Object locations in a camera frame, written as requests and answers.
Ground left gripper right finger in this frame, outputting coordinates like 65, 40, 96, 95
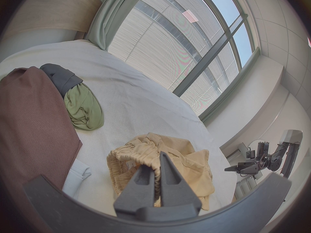
159, 151, 202, 218

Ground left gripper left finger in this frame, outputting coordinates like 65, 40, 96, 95
113, 165, 156, 219

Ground tan shorts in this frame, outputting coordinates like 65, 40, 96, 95
106, 132, 215, 212

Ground white garment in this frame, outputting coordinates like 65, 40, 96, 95
62, 158, 92, 200

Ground green garment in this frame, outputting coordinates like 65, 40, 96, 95
64, 83, 105, 131

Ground window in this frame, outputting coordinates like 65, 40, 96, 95
107, 0, 261, 123

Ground brown garment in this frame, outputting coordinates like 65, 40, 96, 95
0, 67, 83, 219

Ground black garment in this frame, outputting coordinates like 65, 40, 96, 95
39, 63, 83, 98

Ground grey-green curtain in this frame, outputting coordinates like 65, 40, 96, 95
86, 0, 156, 51

